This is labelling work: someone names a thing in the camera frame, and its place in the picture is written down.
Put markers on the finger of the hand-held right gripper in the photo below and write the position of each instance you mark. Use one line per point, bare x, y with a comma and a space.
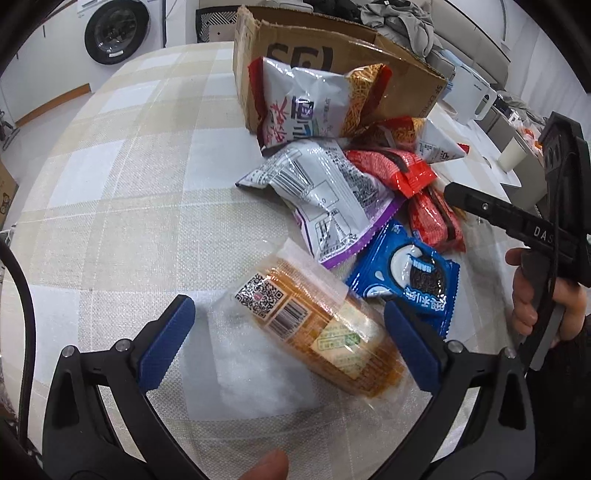
489, 207

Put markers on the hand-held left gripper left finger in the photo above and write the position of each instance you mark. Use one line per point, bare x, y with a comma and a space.
166, 341

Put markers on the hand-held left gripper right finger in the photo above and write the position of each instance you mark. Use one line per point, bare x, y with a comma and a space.
411, 341

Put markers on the clear-wrapped orange biscuit pack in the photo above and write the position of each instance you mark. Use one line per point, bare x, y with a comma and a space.
314, 323

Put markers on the red wafer packet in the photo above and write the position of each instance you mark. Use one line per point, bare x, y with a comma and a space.
392, 166
429, 221

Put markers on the silver purple snack bag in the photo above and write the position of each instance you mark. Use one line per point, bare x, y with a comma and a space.
323, 194

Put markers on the silver red noodle snack bag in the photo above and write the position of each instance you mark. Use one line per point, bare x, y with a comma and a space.
304, 101

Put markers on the brown cardboard box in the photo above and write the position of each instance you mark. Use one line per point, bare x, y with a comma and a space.
304, 50

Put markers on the person's right hand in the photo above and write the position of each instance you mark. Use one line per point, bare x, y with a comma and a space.
521, 300

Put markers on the person's left hand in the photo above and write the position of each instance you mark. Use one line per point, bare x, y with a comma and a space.
268, 468

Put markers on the white cup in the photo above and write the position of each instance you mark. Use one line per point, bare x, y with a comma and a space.
510, 157

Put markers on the orange fruit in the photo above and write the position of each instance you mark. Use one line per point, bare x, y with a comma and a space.
531, 136

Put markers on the blue cookie packet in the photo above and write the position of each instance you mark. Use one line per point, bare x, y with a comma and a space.
406, 272

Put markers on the white electric kettle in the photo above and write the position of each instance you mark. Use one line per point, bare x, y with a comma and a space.
475, 97

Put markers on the small red noodle snack bag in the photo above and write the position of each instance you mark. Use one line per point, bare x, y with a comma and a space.
406, 131

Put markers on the light blue cloth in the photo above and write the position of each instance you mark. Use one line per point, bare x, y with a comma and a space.
444, 59

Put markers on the grey sofa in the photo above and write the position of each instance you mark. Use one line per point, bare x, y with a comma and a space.
480, 50

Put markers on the grey jacket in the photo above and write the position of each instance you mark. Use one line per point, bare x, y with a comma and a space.
411, 27

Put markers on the brown carton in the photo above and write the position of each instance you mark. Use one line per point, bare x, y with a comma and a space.
7, 194

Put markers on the white washing machine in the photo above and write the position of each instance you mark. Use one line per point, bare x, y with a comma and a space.
120, 32

